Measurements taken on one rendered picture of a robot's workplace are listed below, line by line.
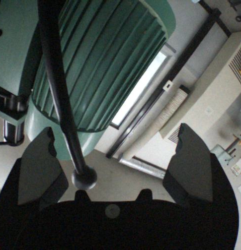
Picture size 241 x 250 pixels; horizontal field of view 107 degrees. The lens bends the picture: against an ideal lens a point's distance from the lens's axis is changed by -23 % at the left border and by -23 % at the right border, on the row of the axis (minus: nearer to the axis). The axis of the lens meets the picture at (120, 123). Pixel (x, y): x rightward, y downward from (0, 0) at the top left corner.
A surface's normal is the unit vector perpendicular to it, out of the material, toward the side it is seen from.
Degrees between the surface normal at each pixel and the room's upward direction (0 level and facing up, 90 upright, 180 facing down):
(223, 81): 90
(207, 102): 90
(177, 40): 90
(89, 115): 90
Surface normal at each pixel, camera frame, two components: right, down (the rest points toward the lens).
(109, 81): 0.40, 0.65
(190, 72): 0.01, 0.50
